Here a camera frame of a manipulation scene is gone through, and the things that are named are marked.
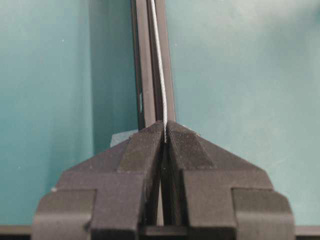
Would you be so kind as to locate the black aluminium extrusion rail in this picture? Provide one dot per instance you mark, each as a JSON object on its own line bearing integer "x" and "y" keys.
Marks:
{"x": 147, "y": 76}

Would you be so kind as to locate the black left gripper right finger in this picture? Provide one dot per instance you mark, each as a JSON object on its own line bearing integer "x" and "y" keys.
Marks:
{"x": 220, "y": 196}

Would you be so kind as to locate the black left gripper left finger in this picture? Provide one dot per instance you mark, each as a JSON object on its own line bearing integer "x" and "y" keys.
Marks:
{"x": 107, "y": 197}

